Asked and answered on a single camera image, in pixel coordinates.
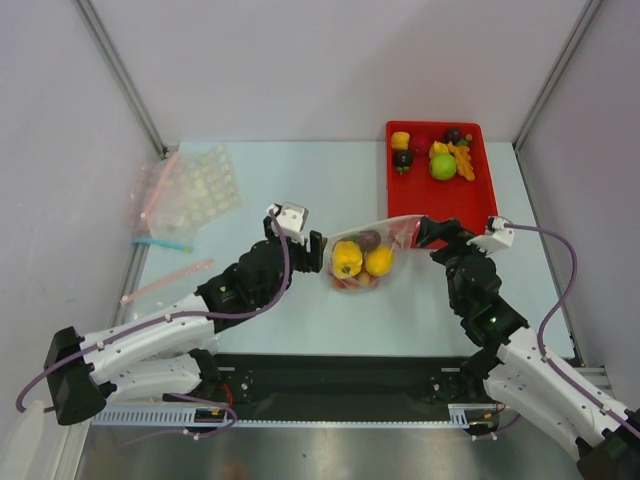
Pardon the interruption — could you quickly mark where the lychee bunch with leaves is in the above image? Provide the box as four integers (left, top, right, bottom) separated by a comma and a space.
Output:
332, 271, 380, 291

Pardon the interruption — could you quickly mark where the blue zip bag strip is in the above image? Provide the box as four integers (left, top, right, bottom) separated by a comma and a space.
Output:
131, 237, 193, 253

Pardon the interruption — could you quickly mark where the green apple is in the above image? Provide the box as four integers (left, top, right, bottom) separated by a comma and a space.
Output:
429, 154, 457, 181

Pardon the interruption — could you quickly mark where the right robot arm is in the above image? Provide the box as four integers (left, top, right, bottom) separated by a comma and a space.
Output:
415, 216, 639, 479

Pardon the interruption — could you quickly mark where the dark red plum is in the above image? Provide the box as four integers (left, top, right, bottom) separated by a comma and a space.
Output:
444, 127, 464, 144

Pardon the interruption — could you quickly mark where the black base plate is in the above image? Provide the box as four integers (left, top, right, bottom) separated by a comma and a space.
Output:
187, 354, 505, 427

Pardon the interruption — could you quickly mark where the dark mangosteen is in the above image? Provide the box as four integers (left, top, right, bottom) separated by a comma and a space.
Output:
392, 150, 414, 175

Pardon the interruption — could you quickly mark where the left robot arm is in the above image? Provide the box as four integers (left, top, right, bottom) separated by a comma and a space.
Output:
43, 218, 326, 426

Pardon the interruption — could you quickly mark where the purple passion fruit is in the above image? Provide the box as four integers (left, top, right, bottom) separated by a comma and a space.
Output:
357, 230, 382, 253

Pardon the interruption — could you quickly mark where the pink zip bag front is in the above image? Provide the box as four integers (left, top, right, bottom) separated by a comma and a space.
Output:
120, 258, 215, 306

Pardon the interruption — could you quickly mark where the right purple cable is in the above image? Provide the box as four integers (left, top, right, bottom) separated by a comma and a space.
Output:
504, 224, 640, 426

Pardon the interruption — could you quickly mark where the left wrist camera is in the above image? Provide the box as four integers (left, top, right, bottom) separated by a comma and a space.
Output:
266, 202, 309, 245

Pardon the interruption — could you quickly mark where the white cable duct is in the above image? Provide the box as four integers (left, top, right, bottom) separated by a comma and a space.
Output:
91, 404, 496, 429

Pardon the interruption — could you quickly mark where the red plastic tray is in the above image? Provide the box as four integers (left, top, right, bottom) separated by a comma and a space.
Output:
386, 120, 498, 234

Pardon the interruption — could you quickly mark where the yellow bell pepper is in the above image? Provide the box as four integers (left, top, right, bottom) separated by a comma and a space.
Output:
331, 240, 363, 279

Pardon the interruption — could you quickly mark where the orange small bell pepper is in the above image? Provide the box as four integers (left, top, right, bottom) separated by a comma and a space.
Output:
389, 131, 410, 151

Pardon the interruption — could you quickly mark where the purple cable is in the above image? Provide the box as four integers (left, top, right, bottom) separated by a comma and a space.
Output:
504, 224, 640, 426
17, 212, 292, 414

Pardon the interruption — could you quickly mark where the clear zip bag with pattern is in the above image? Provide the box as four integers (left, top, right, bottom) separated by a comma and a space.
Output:
323, 215, 421, 293

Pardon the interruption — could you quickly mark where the pink zip bag stack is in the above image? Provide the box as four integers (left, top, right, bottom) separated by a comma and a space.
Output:
133, 144, 241, 247

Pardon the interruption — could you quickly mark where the yellow lemon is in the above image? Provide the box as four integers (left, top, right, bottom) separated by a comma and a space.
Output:
365, 245, 394, 277

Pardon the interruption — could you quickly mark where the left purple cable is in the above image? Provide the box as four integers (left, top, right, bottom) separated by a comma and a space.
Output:
17, 212, 292, 414

